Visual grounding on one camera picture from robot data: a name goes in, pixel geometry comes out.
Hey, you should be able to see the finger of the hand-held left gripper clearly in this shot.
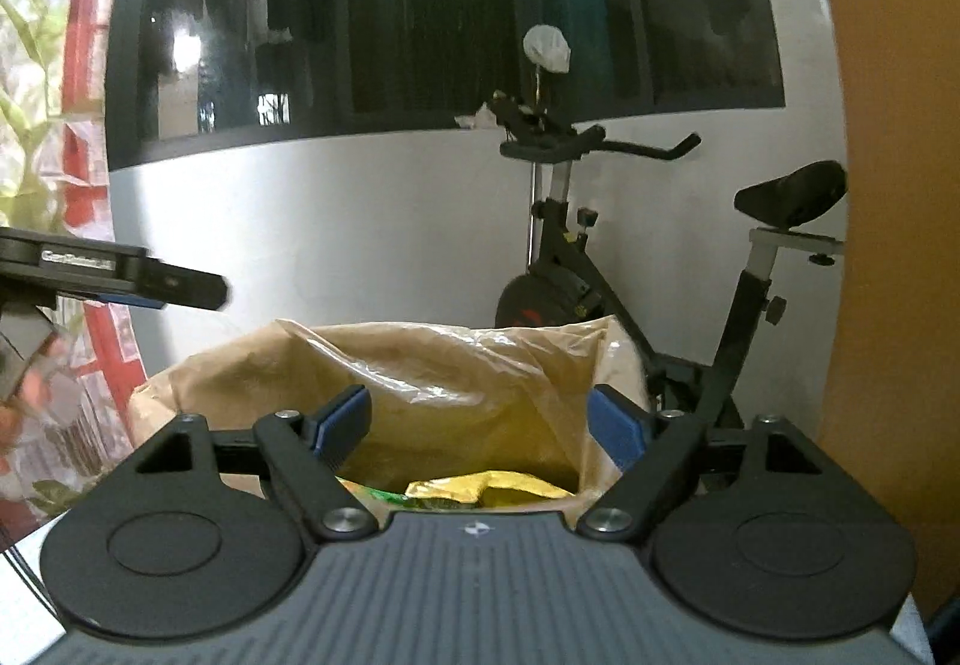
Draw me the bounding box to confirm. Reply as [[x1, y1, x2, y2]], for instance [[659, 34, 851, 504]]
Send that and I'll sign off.
[[97, 258, 230, 314]]

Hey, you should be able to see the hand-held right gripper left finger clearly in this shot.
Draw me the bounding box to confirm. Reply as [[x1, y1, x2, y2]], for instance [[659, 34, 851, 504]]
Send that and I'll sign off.
[[112, 386, 383, 546]]

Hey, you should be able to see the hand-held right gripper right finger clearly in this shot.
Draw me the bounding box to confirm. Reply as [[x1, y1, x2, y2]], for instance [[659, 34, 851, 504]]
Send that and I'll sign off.
[[574, 386, 848, 546]]

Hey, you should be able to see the cardboard box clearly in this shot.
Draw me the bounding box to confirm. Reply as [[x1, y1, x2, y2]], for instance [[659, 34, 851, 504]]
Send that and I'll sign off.
[[127, 316, 655, 508]]

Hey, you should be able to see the green snack packet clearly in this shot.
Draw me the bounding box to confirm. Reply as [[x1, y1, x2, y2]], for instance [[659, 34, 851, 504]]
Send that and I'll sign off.
[[336, 476, 410, 517]]

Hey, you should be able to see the yellow snack packet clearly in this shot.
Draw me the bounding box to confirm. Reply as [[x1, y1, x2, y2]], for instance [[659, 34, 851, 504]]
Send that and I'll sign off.
[[405, 470, 583, 513]]

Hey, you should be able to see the clear plastic liner bag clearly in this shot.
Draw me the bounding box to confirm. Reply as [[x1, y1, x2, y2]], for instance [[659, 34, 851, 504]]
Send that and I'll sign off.
[[127, 316, 655, 490]]

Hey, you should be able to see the black exercise bike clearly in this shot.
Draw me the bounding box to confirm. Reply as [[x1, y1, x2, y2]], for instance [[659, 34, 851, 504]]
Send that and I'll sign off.
[[491, 88, 850, 445]]

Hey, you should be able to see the red floral curtain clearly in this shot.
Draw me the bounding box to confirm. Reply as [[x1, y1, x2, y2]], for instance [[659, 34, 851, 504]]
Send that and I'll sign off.
[[0, 0, 147, 535]]

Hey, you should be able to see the crumpled white cloth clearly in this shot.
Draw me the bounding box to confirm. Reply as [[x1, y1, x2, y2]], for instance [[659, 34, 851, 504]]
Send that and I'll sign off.
[[454, 101, 502, 131]]

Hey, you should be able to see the dark window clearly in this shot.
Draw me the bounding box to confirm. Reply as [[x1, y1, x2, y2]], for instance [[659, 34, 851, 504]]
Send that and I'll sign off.
[[103, 0, 788, 173]]

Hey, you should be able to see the wooden panel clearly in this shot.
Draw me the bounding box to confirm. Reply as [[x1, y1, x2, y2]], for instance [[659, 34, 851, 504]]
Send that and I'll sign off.
[[791, 0, 960, 625]]

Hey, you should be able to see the white plastic bag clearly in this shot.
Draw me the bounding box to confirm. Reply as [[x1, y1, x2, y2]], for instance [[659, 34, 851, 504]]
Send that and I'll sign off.
[[522, 24, 573, 74]]

